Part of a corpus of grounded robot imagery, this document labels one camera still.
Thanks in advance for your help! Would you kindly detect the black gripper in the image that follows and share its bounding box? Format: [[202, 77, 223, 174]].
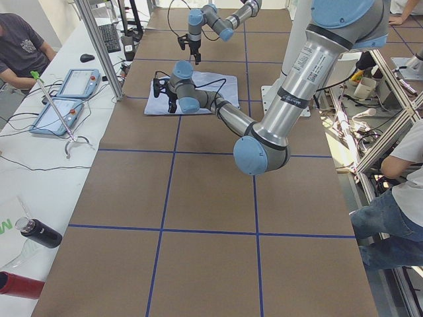
[[153, 78, 178, 114], [177, 33, 202, 65]]

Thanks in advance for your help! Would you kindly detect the light blue striped shirt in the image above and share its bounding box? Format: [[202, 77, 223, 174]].
[[144, 71, 241, 116]]

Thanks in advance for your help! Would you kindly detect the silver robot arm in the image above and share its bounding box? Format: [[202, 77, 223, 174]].
[[178, 0, 262, 65], [152, 1, 391, 175]]

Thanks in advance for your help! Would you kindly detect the black keyboard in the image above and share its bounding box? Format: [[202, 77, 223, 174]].
[[98, 24, 121, 53]]

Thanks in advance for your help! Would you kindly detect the upper blue teach pendant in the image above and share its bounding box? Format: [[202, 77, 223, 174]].
[[56, 69, 101, 99]]

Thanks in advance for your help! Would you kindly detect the blue teach pendant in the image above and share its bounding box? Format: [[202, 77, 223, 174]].
[[29, 98, 83, 136], [56, 69, 101, 99]]

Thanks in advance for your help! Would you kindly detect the black computer mouse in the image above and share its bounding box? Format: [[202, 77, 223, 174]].
[[79, 53, 95, 63]]

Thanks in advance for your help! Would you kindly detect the lower blue teach pendant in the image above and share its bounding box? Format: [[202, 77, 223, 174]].
[[29, 98, 83, 136]]

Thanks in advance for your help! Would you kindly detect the metal grabber stick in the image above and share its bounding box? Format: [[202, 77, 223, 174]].
[[30, 71, 91, 159]]

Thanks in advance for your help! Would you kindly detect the person in grey shirt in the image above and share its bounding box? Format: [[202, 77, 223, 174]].
[[1, 13, 56, 92]]

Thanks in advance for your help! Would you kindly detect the black water bottle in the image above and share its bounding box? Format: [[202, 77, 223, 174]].
[[15, 217, 62, 248]]

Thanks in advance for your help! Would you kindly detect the red water bottle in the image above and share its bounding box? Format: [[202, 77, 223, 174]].
[[1, 271, 45, 299]]

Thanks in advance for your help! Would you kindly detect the person in white shirt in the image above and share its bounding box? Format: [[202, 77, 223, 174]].
[[350, 120, 422, 271]]

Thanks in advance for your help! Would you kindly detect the grey aluminium frame post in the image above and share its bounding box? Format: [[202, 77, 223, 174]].
[[75, 0, 124, 101]]

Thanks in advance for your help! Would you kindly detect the aluminium extrusion cross frame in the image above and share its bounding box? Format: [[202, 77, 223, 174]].
[[355, 49, 423, 174]]

